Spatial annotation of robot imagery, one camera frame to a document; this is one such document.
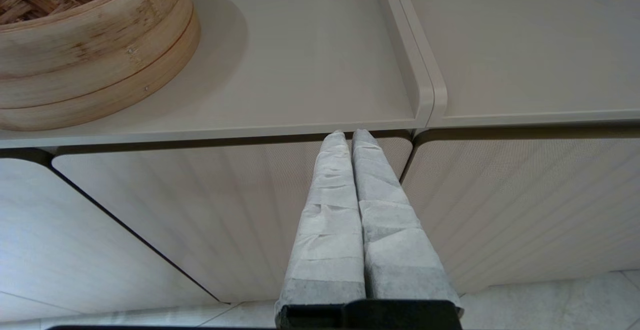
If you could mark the grey wrapped right gripper left finger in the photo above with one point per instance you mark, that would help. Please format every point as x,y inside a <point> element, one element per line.
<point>330,230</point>

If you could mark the grey wrapped right gripper right finger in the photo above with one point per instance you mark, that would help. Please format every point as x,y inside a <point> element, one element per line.
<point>395,240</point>

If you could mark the woven bamboo steamer lid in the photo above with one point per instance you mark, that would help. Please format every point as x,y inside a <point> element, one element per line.
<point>75,44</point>

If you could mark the right bamboo steamer basket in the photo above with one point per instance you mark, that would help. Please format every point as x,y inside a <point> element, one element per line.
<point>100,94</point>

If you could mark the beige cabinet door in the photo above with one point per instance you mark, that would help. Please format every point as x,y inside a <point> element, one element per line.
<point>225,210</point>
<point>525,205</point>
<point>75,250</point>

